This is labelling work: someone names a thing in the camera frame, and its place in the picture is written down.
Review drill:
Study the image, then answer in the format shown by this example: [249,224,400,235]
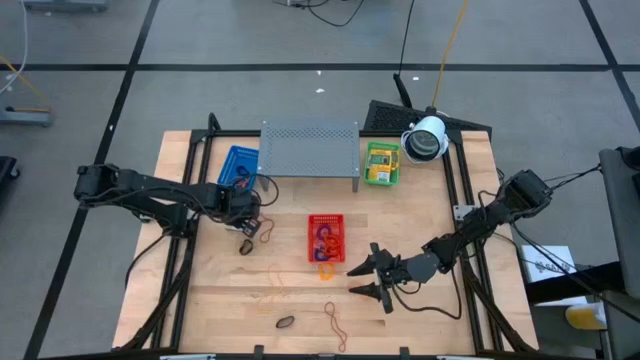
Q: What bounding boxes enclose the grey floor stand base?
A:
[0,106,55,129]
[22,0,109,13]

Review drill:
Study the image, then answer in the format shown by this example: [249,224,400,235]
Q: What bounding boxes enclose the black aluminium frame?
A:
[112,112,539,354]

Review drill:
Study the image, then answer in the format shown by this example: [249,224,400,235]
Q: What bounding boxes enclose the yellow hanging cable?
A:
[430,0,471,109]

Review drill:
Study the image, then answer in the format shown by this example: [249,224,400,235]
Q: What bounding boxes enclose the black hanging cable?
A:
[392,0,417,109]

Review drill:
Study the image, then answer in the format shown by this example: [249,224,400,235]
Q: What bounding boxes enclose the black floor cables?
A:
[272,0,366,28]

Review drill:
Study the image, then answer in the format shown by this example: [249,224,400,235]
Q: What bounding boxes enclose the yellow plastic object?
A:
[565,302,607,331]

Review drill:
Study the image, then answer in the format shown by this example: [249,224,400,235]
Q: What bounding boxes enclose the white floor cable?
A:
[0,0,29,96]

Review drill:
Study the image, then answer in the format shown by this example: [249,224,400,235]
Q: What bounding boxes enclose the orange floor cable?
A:
[0,53,54,112]

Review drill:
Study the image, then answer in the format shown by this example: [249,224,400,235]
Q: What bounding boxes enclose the blue plastic basket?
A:
[216,144,260,194]

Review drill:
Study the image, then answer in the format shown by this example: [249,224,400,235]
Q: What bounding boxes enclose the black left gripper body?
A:
[214,187,264,239]

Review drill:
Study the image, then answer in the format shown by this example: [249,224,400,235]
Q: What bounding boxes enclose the long red rubber band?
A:
[323,300,349,354]

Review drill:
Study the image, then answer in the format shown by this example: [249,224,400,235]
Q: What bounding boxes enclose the red plastic basket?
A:
[306,213,347,265]

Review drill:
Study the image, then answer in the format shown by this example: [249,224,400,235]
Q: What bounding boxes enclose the grey side furniture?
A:
[598,146,640,360]

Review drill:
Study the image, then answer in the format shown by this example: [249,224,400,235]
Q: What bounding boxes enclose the grey perforated metal shelf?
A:
[256,117,362,194]

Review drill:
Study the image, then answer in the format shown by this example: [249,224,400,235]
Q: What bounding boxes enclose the black perforated panel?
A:
[362,99,494,135]

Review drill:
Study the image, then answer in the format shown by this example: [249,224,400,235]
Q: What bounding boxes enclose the black floor object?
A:
[0,155,21,182]

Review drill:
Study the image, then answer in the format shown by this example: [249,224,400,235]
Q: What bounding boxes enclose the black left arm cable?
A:
[123,172,281,289]

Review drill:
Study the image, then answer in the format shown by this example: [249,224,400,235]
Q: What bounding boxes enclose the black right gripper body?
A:
[369,241,442,316]

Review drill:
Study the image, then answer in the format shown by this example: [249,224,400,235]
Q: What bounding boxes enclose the white cardboard box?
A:
[521,244,577,284]

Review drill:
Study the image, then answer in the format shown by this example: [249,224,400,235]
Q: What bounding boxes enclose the green plastic basket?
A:
[362,141,402,187]

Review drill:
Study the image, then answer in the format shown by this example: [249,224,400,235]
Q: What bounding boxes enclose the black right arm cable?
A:
[389,269,464,321]

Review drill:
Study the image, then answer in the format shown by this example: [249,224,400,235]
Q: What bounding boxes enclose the yellow rubber band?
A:
[256,263,285,315]

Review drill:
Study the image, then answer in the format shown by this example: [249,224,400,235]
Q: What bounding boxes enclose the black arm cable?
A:
[123,172,281,289]
[389,269,464,321]

